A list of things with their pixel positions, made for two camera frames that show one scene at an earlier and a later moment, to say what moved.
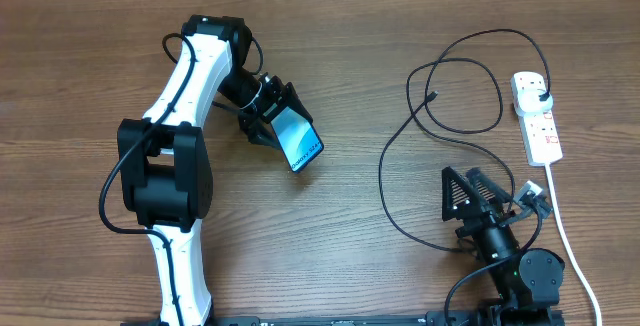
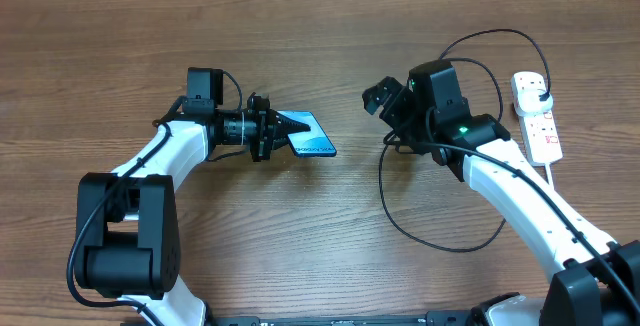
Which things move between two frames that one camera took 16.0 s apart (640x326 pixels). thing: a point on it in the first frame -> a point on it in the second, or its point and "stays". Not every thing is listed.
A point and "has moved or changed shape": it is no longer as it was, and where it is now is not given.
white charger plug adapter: x=529 y=103 stays
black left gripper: x=251 y=123 -> x=266 y=119
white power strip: x=542 y=139 stays
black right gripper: x=489 y=213 -> x=402 y=98
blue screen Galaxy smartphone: x=297 y=138 has moved or changed shape
